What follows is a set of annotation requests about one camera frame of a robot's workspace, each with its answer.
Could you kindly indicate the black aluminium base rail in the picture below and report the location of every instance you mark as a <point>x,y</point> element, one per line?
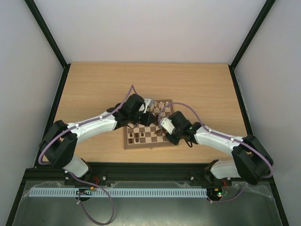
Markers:
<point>195,174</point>

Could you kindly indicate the row of light chess pieces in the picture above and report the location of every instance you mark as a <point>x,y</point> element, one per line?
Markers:
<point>158,105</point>

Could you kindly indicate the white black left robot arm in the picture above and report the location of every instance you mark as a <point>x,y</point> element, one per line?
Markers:
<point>58,145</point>

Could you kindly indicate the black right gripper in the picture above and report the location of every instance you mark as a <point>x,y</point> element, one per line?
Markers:
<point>170,135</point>

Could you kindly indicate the black frame post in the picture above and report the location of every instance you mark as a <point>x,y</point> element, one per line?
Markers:
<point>46,32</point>
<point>252,32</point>

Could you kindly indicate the light blue slotted cable duct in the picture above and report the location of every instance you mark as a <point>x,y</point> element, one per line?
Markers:
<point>121,192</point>

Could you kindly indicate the black frame post right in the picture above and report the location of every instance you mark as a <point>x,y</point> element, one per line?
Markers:
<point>252,32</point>

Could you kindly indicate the black frame post left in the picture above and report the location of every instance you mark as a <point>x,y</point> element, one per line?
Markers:
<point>46,32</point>

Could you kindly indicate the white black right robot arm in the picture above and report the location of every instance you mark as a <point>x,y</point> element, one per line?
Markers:
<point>249,159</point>

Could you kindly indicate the wooden chess board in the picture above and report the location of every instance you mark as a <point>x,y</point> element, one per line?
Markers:
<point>149,140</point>

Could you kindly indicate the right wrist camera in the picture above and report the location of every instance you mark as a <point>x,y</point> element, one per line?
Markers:
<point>167,125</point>

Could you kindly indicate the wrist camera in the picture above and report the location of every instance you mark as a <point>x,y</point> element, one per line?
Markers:
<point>147,103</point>
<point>167,125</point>

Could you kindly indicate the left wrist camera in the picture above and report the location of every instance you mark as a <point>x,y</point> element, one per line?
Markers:
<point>147,103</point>

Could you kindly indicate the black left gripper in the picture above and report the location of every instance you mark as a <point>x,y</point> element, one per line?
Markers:
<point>148,121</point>

